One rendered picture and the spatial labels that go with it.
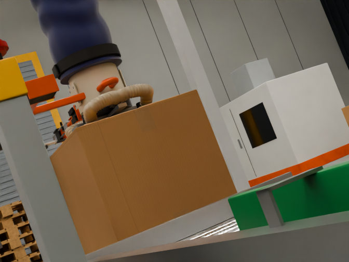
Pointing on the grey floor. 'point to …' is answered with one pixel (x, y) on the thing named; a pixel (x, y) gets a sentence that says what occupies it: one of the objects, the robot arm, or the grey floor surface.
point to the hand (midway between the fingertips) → (46, 125)
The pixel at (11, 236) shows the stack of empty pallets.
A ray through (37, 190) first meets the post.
